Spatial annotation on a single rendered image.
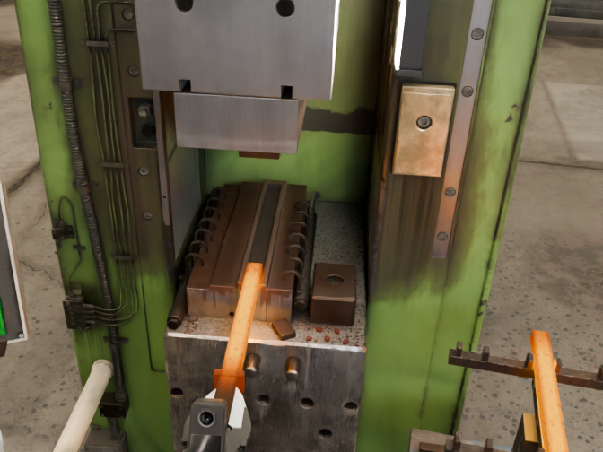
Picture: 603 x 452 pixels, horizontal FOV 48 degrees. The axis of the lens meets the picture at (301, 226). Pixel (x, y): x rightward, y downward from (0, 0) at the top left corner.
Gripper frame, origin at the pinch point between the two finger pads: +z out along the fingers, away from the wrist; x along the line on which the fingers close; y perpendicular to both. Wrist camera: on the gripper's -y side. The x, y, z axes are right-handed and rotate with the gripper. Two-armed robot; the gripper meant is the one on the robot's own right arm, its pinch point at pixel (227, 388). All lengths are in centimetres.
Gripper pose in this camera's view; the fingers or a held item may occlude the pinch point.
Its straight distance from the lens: 104.1
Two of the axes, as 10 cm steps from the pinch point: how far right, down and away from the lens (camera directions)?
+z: 0.7, -5.1, 8.6
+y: -0.3, 8.6, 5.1
